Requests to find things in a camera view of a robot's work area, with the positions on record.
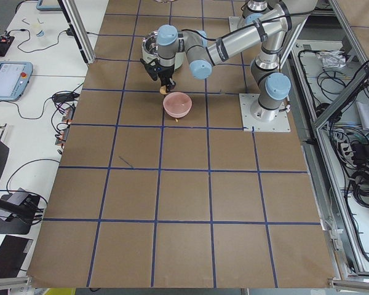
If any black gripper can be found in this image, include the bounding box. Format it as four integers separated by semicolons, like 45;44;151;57
140;58;176;92

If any black monitor stand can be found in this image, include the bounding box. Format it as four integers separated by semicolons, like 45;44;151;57
0;141;42;235

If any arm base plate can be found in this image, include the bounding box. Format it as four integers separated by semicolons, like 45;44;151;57
228;16;249;32
239;93;291;133

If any paper cup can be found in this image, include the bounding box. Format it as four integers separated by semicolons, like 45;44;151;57
33;26;45;38

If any pink bowl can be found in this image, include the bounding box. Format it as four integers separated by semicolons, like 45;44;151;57
162;92;192;119

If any black power adapter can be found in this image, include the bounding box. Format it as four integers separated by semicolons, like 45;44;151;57
52;92;79;103

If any teach pendant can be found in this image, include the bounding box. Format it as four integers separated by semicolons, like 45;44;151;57
0;61;33;101

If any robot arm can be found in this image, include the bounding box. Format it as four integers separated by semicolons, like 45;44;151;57
142;0;317;122

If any pale green cooking pot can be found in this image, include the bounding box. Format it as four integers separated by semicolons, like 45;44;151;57
141;29;185;72

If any brown egg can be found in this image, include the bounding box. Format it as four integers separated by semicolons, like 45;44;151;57
160;87;167;95

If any aluminium frame post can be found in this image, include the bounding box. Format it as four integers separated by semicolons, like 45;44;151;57
58;0;96;65

